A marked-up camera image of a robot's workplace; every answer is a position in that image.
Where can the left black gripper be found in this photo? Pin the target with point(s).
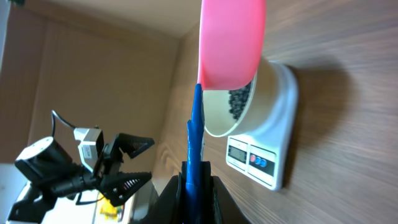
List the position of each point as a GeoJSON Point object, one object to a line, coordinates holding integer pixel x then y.
{"type": "Point", "coordinates": [116, 186]}

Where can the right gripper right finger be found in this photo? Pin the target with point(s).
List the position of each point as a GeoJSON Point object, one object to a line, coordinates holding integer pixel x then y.
{"type": "Point", "coordinates": [218, 206]}

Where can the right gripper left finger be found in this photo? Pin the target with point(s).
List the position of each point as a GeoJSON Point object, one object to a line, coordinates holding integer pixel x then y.
{"type": "Point", "coordinates": [169, 207]}

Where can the pink scoop blue handle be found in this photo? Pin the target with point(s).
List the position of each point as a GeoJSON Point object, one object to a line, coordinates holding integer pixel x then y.
{"type": "Point", "coordinates": [229, 51]}

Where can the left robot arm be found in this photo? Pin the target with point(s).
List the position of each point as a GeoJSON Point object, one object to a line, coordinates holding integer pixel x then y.
{"type": "Point", "coordinates": [52, 174]}

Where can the white digital kitchen scale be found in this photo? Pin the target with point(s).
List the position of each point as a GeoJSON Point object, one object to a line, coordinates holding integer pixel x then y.
{"type": "Point", "coordinates": [261, 154]}

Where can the white round bowl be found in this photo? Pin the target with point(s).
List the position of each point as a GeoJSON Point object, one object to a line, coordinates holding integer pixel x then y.
{"type": "Point", "coordinates": [219, 121]}

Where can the black beans in bowl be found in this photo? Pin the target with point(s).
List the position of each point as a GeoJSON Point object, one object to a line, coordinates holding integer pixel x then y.
{"type": "Point", "coordinates": [238, 99]}

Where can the yellow object in background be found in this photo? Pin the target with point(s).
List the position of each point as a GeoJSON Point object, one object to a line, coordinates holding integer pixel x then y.
{"type": "Point", "coordinates": [110, 213]}

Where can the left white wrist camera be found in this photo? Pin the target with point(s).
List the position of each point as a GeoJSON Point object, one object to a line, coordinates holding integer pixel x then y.
{"type": "Point", "coordinates": [90, 146]}

